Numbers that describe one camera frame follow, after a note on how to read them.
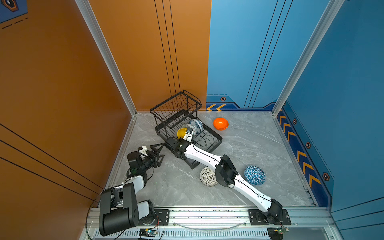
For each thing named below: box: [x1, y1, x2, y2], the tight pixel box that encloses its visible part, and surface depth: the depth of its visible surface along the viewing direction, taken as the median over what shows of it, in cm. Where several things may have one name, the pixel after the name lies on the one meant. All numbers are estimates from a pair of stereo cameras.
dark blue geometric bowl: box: [244, 165, 266, 186], surface depth 87 cm
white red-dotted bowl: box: [199, 166, 218, 187], surface depth 86 cm
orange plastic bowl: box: [212, 117, 229, 131], surface depth 110 cm
